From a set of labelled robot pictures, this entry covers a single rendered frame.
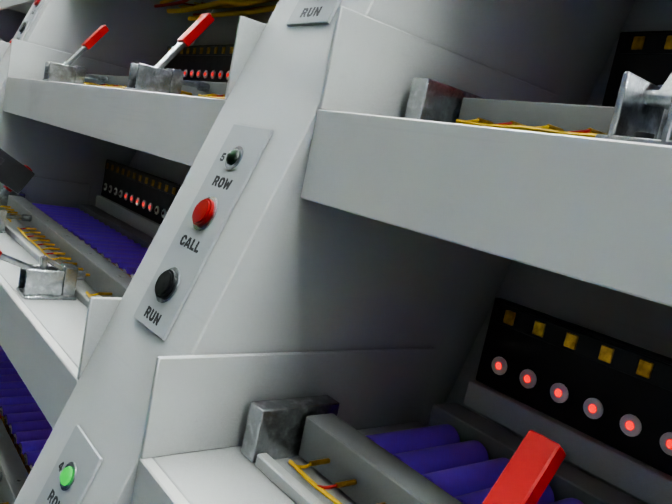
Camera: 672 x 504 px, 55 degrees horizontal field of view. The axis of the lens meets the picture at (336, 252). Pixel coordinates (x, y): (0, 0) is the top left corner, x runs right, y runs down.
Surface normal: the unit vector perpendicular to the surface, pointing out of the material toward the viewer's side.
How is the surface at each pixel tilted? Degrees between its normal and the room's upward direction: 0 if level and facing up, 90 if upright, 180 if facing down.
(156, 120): 109
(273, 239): 90
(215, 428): 90
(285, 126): 90
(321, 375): 90
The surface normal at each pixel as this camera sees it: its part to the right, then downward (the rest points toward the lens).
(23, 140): 0.61, 0.23
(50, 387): -0.77, -0.07
